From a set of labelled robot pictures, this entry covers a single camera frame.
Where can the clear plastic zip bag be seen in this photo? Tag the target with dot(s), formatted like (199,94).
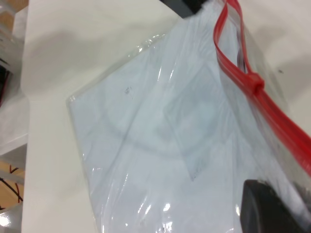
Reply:
(145,145)

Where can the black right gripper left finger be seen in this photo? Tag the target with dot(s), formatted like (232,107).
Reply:
(187,7)

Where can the red zipper slider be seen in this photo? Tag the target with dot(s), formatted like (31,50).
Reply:
(255,82)

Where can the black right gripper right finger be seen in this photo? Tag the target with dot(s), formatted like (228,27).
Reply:
(257,208)

